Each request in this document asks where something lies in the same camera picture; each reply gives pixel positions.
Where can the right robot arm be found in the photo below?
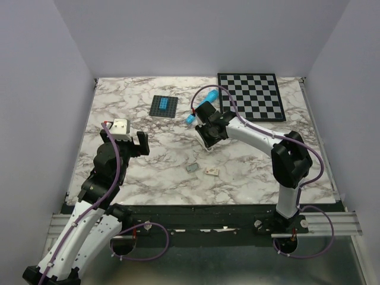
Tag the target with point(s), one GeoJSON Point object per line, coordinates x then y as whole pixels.
{"type": "Point", "coordinates": [289, 156]}

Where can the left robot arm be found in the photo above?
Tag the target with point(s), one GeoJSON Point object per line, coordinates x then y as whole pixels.
{"type": "Point", "coordinates": [93, 220]}

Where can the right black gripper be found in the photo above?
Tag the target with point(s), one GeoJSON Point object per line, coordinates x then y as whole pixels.
{"type": "Point", "coordinates": [208, 142]}

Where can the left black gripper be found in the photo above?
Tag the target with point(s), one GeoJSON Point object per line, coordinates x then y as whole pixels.
{"type": "Point", "coordinates": [142, 149]}

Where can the black white chessboard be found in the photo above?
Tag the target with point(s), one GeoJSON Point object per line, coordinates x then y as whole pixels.
{"type": "Point", "coordinates": [256, 96]}

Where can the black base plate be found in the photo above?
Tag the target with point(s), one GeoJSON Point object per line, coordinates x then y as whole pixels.
{"type": "Point", "coordinates": [204, 226]}

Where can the white staple box sleeve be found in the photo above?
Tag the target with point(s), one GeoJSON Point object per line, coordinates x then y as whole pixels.
{"type": "Point", "coordinates": [212, 171]}

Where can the blue lego brick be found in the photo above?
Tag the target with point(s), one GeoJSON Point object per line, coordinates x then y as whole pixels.
{"type": "Point", "coordinates": [163, 104]}

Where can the dark grey lego baseplate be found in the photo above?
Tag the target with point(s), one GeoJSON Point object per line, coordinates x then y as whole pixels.
{"type": "Point", "coordinates": [171, 107]}

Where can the aluminium rail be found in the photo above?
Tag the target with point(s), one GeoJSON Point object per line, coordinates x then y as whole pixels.
{"type": "Point", "coordinates": [344, 224]}

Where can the blue marker pen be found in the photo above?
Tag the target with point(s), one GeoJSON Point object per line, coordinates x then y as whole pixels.
{"type": "Point", "coordinates": [211, 97]}

